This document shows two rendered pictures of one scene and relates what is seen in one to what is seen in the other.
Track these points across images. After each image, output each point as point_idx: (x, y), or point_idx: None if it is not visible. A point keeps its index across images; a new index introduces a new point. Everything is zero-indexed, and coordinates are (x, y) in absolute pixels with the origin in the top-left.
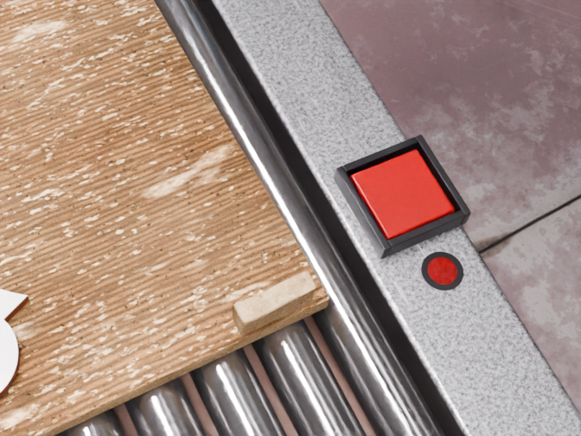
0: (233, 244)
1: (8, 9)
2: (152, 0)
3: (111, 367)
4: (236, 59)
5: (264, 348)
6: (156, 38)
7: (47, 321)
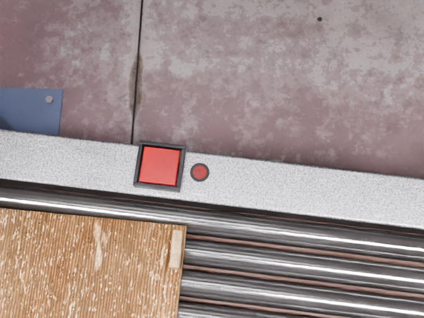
0: (140, 248)
1: None
2: (4, 209)
3: None
4: (48, 187)
5: (186, 261)
6: (25, 219)
7: None
